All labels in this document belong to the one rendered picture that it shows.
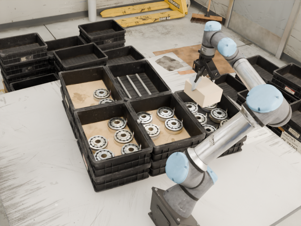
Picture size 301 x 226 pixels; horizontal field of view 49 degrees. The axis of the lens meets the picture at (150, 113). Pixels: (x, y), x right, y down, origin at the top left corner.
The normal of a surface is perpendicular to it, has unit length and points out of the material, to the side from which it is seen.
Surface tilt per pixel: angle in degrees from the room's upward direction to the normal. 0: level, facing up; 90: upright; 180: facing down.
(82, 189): 0
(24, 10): 90
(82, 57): 0
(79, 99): 0
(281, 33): 90
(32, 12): 90
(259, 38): 90
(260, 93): 39
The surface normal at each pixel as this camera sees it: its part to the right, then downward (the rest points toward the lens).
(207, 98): 0.53, 0.57
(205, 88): 0.07, -0.77
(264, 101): -0.50, -0.47
